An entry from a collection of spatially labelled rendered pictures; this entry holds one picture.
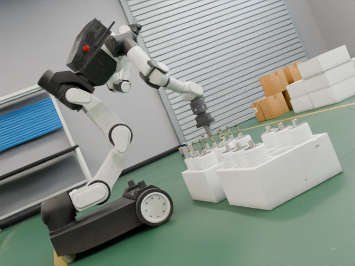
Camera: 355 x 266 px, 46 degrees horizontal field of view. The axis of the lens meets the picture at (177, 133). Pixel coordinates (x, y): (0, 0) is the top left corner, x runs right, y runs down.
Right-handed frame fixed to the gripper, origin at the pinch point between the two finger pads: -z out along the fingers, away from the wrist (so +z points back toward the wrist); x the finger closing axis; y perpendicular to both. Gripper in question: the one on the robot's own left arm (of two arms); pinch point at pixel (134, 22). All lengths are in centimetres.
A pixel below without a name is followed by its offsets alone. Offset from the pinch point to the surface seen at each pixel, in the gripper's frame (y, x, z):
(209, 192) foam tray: -2, 74, 119
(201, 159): 6, 70, 103
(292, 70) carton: -332, 29, -144
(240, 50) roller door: -445, -101, -265
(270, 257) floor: 76, 131, 156
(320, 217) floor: 58, 141, 140
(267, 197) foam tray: 38, 117, 130
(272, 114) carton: -331, 6, -77
